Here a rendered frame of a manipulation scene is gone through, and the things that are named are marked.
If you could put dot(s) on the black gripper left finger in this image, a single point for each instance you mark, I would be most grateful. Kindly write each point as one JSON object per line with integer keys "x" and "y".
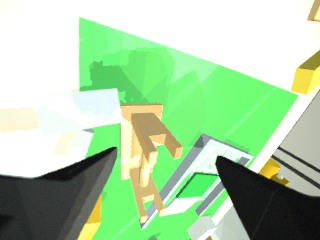
{"x": 58, "y": 204}

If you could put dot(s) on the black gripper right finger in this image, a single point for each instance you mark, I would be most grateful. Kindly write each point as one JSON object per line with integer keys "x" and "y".
{"x": 267, "y": 209}

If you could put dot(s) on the green flat mat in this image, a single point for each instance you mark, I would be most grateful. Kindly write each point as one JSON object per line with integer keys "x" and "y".
{"x": 198, "y": 96}

